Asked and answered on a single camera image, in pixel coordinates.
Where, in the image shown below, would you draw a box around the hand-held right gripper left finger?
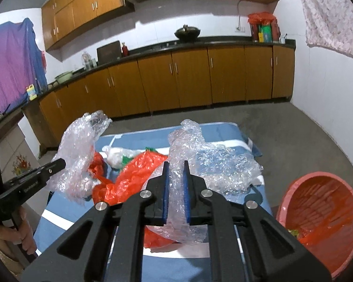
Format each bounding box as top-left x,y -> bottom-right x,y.
20,161 -> 169,282

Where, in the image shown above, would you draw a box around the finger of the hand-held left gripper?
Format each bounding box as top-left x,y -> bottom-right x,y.
5,158 -> 67,204

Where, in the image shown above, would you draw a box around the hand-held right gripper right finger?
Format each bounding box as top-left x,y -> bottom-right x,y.
184,161 -> 332,282

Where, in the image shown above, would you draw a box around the red plastic bag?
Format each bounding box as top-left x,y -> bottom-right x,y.
88,150 -> 180,249

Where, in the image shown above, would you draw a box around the large clear bubble wrap sheet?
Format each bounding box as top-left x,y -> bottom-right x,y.
168,119 -> 264,246

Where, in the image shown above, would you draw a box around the clear bubble wrap piece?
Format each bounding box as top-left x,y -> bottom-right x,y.
56,110 -> 112,207

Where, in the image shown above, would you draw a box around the white plastic bag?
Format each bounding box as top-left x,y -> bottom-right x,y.
101,145 -> 142,169

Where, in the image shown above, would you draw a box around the red plastic bin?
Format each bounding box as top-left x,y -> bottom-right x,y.
276,172 -> 353,281

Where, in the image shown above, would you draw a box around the person's left forearm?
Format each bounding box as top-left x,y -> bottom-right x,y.
0,235 -> 25,278

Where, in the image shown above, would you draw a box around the person's left hand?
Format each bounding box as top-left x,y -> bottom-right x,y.
0,206 -> 37,256

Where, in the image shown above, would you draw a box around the white cabinet with flower decal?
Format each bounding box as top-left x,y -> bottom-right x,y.
0,114 -> 43,183

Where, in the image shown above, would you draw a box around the purple hanging cloth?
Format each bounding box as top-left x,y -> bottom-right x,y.
0,20 -> 37,112

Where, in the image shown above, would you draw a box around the green basin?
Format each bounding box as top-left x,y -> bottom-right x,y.
54,70 -> 74,83

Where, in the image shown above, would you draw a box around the wooden lower kitchen cabinets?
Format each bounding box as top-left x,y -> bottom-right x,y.
22,43 -> 296,150

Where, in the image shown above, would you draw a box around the blue hanging garment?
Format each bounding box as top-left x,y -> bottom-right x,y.
20,18 -> 48,90

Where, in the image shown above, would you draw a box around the dark rectangular board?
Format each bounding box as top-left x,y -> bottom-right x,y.
96,40 -> 122,63

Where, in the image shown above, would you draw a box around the dark kitchen countertop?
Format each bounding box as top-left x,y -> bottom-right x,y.
0,38 -> 297,124

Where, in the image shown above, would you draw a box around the black wok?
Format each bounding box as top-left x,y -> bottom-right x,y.
174,25 -> 201,42

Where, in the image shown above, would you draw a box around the red bag of goods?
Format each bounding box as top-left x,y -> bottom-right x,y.
248,12 -> 280,43

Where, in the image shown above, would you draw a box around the pink floral hanging cloth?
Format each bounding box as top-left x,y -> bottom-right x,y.
293,0 -> 353,62

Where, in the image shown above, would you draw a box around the long wooden wall cabinets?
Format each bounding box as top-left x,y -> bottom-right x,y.
41,0 -> 136,51

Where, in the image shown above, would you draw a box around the white wall cable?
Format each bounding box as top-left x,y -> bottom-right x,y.
238,0 -> 288,30

